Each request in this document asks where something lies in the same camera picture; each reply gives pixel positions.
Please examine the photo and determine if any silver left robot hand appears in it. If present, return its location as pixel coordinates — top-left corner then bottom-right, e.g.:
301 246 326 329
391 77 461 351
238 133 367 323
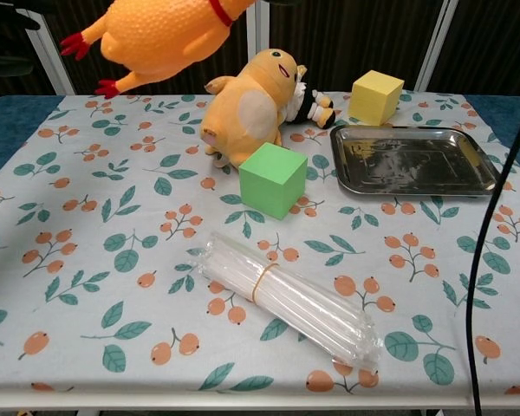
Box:
0 8 41 77

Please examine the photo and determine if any orange rubber chicken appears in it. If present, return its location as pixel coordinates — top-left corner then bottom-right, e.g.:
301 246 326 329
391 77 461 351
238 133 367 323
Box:
60 0 261 100

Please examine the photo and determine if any rectangular metal tray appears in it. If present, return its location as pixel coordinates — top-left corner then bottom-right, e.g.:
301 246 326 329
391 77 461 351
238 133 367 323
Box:
329 125 502 198

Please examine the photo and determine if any floral tablecloth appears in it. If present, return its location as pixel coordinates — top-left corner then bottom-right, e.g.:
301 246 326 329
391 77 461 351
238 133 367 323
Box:
0 88 520 398

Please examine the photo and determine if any yellow plush animal toy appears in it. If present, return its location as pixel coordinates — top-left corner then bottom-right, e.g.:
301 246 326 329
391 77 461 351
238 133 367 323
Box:
198 48 302 169

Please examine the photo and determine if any green foam cube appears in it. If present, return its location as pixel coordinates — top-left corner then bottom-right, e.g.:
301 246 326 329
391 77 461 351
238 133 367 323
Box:
238 142 309 221

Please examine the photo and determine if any orange plush doll toy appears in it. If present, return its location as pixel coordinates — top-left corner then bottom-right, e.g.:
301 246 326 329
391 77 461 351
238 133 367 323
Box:
285 64 337 130

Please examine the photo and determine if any yellow foam cube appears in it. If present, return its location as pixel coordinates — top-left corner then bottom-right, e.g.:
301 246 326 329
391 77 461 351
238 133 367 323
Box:
348 69 405 127

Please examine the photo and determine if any bundle of clear wrapped straws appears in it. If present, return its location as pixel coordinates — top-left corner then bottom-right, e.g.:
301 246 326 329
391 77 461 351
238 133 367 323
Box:
197 231 383 376

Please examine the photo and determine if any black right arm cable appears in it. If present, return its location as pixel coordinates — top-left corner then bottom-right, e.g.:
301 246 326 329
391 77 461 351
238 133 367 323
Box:
466 97 520 416

